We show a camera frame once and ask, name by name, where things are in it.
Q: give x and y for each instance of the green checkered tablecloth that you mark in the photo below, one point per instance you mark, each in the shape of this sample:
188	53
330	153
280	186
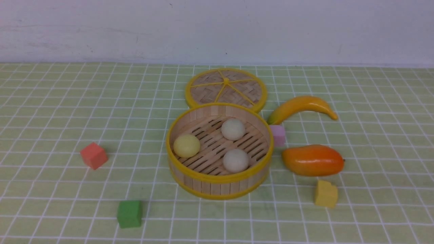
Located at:
51	111

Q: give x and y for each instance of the yellow toy banana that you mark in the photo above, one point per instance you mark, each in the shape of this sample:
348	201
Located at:
300	104

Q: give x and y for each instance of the yellow bun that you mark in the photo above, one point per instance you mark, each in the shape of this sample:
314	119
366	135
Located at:
186	146

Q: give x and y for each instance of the bamboo steamer tray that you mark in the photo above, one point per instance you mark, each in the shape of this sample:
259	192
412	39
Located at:
204	175

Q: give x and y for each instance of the orange toy mango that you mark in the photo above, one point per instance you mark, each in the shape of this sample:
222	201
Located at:
313	160

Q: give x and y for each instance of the green foam cube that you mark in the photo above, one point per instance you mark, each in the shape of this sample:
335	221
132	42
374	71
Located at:
129	214

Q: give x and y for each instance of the yellow foam block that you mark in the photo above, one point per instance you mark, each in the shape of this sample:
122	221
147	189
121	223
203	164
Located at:
326	194

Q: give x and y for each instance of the white bun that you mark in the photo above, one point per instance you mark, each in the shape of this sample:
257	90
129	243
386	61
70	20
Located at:
235	161
233	129

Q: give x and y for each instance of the red foam cube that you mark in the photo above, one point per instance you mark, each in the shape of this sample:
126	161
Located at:
94	156

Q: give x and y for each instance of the bamboo steamer lid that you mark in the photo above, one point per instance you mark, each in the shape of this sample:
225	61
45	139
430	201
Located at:
226	85

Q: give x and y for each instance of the pink foam cube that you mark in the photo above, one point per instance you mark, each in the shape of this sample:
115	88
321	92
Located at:
279	135

